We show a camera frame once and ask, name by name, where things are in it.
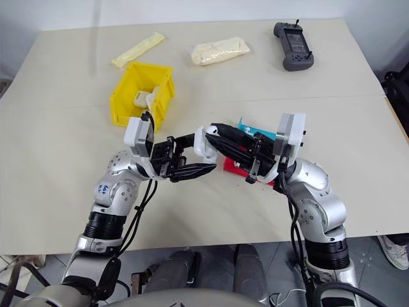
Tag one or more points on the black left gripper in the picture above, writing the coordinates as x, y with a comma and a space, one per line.
163, 156

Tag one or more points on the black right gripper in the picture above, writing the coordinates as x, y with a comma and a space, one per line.
263, 153

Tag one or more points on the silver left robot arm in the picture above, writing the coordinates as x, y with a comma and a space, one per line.
119, 188

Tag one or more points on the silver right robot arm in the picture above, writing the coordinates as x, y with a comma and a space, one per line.
322, 208

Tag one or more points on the yellow plastic bin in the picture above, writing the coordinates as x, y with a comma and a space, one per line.
128, 96

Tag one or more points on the red earbud tray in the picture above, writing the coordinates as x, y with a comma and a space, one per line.
231, 169

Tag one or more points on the teal earbud tray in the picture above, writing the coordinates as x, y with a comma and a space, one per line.
263, 134

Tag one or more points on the clear pouch of beige grains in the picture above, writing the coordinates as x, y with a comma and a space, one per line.
219, 51

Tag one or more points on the grey handheld remote controller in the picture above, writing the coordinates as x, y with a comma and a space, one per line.
294, 44

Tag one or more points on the dark rounded robot leg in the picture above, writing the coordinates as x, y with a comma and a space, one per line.
174, 272
250, 272

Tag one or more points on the long pale yellow packet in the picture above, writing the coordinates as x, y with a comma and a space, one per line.
137, 51

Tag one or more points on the grey robot torso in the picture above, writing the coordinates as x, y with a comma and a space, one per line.
128, 299

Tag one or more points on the white sneaker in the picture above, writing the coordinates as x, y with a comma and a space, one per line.
394, 252

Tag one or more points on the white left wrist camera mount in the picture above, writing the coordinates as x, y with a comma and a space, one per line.
135, 132

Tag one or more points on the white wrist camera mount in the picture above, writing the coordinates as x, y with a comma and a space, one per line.
135, 132
295, 128

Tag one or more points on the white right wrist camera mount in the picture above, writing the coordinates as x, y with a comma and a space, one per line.
295, 128

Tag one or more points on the black equipment frame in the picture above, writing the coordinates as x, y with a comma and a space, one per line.
397, 92

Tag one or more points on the black tubular chair frame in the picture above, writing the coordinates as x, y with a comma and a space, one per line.
25, 275

